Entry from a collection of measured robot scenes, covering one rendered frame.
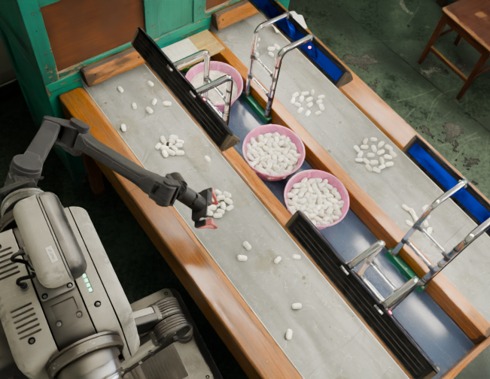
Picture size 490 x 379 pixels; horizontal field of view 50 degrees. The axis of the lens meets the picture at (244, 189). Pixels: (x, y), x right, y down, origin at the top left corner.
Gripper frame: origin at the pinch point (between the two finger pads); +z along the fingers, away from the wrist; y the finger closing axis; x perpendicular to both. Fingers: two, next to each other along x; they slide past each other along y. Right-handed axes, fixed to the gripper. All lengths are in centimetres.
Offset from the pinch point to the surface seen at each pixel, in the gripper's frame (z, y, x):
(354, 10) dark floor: 133, -228, 19
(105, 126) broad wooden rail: -19, -47, -46
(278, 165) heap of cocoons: 31.0, -36.0, 8.4
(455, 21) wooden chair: 126, -170, 82
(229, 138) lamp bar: -12.6, -19.9, 14.6
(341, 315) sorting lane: 43, 29, 26
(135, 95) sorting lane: -10, -67, -39
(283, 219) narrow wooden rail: 28.5, -7.9, 11.6
